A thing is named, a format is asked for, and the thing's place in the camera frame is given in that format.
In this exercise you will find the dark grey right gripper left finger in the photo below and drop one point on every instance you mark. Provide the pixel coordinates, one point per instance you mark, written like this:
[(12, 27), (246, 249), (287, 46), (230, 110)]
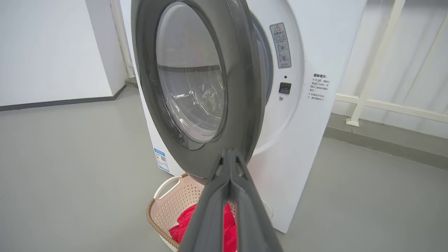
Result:
[(206, 217)]

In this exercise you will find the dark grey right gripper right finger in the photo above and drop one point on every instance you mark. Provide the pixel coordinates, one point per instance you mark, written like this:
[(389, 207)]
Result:
[(253, 220)]

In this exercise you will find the red cloth garment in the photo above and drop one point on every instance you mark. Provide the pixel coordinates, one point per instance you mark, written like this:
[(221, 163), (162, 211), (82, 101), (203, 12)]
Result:
[(183, 224)]

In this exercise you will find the cream perforated laundry basket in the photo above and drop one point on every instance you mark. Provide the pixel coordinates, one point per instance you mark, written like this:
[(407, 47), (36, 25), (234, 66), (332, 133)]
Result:
[(175, 206)]

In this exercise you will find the white front-load washing machine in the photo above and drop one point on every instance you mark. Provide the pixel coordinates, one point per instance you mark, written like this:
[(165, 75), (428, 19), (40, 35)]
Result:
[(315, 140)]

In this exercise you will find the black door latch socket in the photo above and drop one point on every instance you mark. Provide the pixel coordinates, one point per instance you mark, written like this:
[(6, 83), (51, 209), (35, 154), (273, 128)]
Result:
[(285, 88)]

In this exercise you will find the round drain filter cover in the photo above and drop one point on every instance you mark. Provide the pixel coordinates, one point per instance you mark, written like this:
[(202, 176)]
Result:
[(268, 208)]

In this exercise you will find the blue energy label sticker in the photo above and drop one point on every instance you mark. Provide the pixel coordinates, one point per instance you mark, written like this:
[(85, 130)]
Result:
[(161, 160)]

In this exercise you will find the cream metal railing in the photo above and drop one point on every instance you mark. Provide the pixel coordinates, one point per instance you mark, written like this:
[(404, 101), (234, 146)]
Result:
[(385, 106)]

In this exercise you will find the grey warning sticker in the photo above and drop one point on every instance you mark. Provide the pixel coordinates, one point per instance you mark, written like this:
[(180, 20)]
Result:
[(280, 45)]

